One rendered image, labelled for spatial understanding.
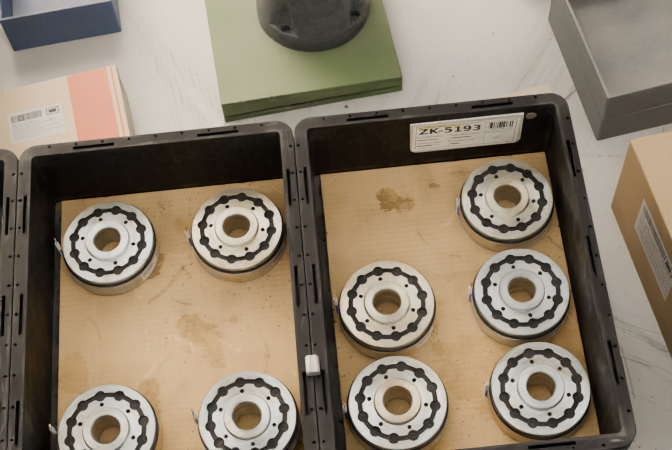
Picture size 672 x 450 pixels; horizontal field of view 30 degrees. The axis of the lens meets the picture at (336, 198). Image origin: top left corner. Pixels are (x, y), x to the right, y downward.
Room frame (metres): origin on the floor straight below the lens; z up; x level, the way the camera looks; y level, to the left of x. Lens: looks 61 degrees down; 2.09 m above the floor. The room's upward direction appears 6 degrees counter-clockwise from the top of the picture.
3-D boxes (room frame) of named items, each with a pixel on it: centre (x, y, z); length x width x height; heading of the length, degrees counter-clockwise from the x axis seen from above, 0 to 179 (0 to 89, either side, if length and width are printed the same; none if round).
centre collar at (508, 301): (0.53, -0.19, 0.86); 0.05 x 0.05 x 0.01
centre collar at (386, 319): (0.53, -0.04, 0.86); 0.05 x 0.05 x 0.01
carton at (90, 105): (0.87, 0.33, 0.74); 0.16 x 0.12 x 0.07; 99
